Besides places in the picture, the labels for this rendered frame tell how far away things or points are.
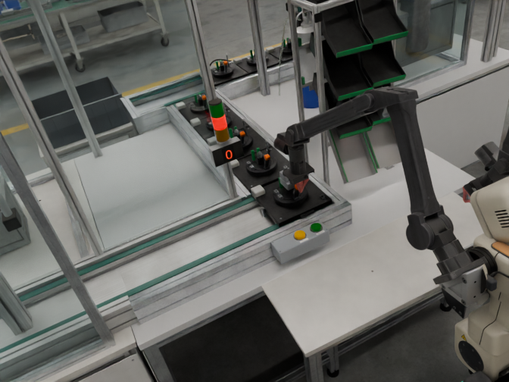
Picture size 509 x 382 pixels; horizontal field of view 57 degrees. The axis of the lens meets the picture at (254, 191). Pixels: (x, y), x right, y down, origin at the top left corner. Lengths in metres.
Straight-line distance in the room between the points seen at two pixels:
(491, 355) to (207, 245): 1.02
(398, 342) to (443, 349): 0.21
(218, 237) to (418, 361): 1.23
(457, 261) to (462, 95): 1.91
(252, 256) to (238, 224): 0.21
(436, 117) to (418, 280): 1.48
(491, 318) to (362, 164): 0.75
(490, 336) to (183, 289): 0.98
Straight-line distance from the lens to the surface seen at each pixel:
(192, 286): 1.69
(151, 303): 1.68
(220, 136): 1.74
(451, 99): 3.04
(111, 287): 1.82
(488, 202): 1.32
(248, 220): 1.89
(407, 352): 2.58
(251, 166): 2.04
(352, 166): 1.93
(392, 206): 2.00
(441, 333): 2.67
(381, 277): 1.72
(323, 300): 1.65
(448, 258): 1.30
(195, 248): 1.84
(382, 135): 2.02
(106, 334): 1.67
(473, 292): 1.32
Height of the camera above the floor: 2.15
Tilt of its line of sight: 37 degrees down
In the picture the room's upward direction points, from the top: 11 degrees counter-clockwise
